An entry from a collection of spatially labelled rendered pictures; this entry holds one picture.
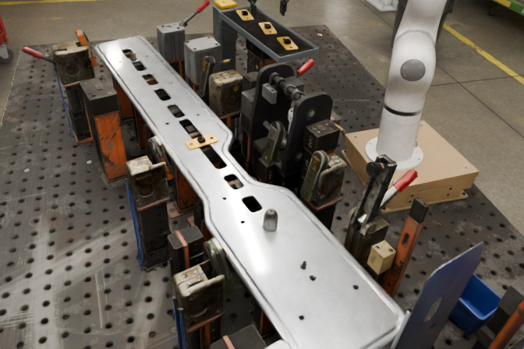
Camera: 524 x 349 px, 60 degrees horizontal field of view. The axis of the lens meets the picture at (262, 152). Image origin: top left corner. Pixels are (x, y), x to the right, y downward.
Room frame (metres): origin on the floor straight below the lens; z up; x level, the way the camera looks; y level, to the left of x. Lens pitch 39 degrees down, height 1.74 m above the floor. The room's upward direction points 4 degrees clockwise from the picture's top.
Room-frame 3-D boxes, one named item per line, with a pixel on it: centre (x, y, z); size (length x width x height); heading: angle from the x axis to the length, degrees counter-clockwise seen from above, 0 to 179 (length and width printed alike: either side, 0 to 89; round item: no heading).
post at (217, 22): (1.55, 0.16, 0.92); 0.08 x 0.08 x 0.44; 34
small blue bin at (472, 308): (0.68, -0.56, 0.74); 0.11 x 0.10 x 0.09; 34
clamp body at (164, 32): (1.54, 0.36, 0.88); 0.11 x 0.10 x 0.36; 124
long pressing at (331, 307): (0.97, 0.18, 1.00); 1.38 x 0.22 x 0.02; 34
